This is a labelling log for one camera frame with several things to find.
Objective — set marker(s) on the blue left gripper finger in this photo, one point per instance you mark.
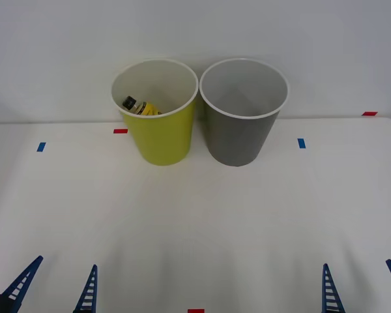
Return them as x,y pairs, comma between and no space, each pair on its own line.
88,293
18,287

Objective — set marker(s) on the yellow-green plastic waste bin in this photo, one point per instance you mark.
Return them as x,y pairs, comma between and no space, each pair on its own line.
163,140

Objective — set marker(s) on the yellow label plastic bottle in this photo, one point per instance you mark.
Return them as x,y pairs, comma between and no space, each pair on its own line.
143,107

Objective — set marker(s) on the grey plastic waste bin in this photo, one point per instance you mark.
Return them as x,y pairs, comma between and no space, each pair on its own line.
238,140

